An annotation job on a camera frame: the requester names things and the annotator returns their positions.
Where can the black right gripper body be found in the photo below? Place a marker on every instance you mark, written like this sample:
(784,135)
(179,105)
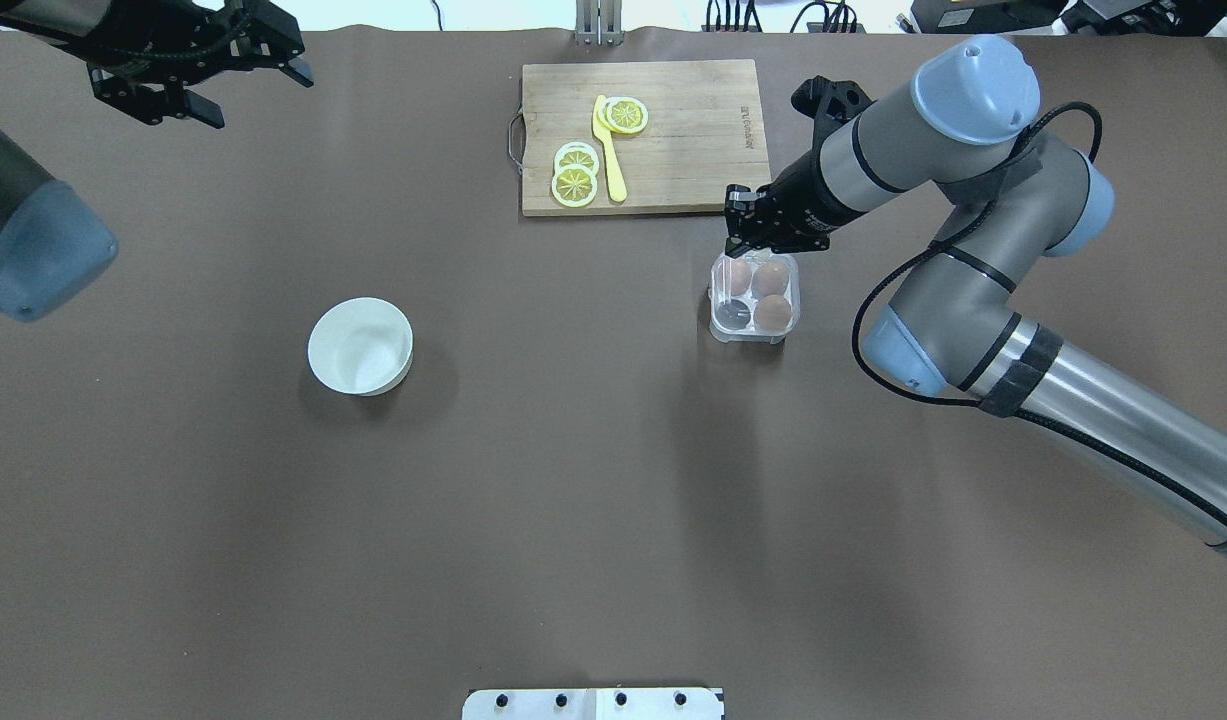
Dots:
(806,203)

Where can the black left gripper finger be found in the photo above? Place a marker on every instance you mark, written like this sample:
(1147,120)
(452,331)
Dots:
(193,106)
(298,69)

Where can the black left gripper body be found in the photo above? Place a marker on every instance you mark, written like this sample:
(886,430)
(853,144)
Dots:
(136,38)

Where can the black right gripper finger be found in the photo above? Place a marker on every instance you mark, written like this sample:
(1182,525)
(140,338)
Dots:
(735,247)

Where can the brown egg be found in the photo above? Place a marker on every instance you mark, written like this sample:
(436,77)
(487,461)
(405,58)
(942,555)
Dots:
(773,314)
(771,279)
(734,277)

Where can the clear plastic egg box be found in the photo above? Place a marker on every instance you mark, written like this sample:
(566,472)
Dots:
(730,319)

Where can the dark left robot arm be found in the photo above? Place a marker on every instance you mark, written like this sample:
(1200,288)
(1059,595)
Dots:
(52,245)

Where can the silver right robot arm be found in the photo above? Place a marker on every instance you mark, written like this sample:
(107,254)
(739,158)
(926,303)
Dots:
(939,329)

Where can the yellow plastic knife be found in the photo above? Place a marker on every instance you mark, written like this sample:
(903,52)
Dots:
(616,186)

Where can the wooden cutting board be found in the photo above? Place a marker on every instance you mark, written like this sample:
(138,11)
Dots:
(705,131)

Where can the lemon slice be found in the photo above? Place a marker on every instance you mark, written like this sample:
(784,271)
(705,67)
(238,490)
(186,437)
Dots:
(574,185)
(576,154)
(624,115)

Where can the white bowl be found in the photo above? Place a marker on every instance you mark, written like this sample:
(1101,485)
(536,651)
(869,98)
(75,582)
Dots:
(361,347)

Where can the black equipment at back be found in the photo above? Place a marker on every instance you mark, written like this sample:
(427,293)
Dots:
(1089,18)

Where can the white plate with knobs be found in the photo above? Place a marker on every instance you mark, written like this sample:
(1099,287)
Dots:
(671,702)

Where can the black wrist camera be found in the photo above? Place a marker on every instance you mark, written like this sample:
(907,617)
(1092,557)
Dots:
(830,104)

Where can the metal bracket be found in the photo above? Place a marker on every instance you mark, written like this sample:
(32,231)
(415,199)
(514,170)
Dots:
(599,23)

